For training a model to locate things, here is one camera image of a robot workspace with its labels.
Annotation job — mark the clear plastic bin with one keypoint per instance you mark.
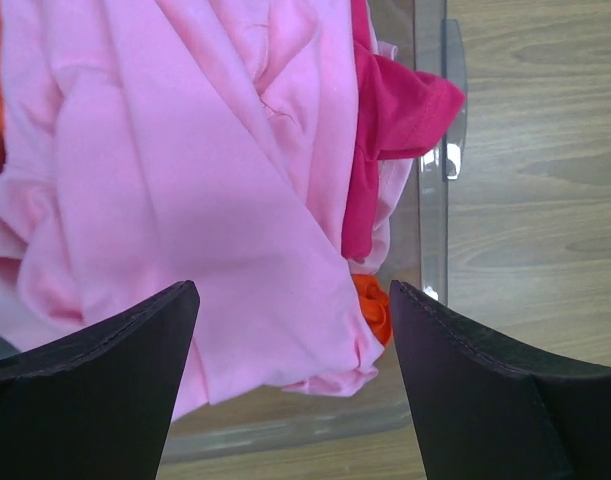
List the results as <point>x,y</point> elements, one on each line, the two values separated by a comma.
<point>268,419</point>

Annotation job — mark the magenta t shirt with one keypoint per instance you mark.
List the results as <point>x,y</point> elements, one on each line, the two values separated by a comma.
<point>401,114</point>

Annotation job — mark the pink t shirt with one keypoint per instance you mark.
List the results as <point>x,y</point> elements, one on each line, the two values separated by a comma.
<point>151,142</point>

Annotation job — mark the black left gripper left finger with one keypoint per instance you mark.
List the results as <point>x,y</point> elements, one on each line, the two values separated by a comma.
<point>97,404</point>

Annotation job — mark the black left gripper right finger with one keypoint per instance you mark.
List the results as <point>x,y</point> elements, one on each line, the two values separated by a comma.
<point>487,406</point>

